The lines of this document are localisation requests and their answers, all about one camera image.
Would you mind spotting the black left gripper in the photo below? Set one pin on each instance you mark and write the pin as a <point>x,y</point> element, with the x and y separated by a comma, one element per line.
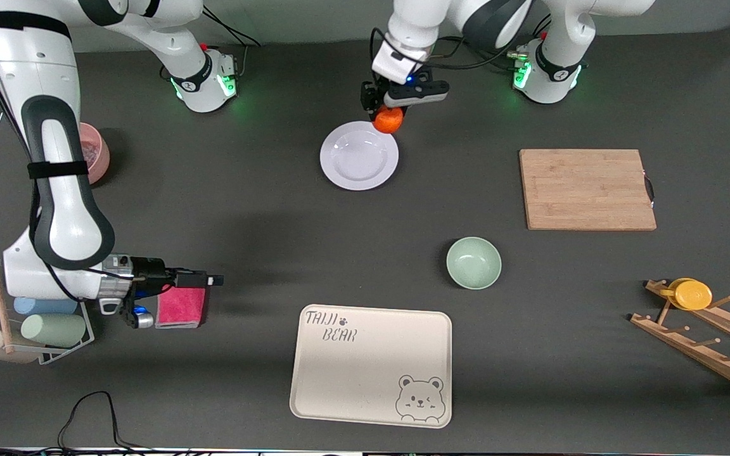
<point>369,97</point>

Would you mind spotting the wooden cutting board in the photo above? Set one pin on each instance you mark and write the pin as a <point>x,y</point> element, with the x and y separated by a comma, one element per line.
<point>583,190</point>

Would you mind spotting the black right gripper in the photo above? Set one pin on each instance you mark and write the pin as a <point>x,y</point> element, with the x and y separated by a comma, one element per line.
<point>152,273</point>

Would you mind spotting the light green bowl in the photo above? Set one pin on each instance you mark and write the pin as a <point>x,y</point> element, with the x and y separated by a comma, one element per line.
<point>473,263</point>

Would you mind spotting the lavender round plate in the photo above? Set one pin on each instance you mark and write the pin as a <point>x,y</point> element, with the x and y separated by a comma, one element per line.
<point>358,158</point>

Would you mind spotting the wooden rack rod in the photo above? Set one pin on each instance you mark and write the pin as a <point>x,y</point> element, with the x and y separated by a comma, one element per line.
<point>1,310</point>

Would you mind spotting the orange fruit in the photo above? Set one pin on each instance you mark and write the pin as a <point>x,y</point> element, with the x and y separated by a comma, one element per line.
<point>389,121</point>

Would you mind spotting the pink folded cloth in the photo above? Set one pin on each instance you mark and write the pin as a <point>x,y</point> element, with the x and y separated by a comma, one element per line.
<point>181,309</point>

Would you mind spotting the yellow cup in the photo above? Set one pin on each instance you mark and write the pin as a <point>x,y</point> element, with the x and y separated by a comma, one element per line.
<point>693,295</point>

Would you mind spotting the wooden peg dish rack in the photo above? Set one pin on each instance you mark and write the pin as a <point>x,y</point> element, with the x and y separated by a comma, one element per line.
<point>707,345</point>

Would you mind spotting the beige bear print tray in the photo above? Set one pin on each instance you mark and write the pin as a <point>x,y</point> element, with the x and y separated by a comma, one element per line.
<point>365,367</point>

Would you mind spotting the green cup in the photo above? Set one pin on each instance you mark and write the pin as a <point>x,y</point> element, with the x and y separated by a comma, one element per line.
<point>54,329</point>

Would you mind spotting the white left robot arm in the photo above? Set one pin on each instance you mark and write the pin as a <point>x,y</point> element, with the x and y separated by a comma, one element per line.
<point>568,63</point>

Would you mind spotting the blue cup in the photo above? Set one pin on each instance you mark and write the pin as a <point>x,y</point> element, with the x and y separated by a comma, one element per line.
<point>48,306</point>

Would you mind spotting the pink bowl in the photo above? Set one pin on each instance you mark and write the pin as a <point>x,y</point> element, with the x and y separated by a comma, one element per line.
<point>97,155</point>

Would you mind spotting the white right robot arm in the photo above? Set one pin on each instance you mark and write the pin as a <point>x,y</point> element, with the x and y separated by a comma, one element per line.
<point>61,190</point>

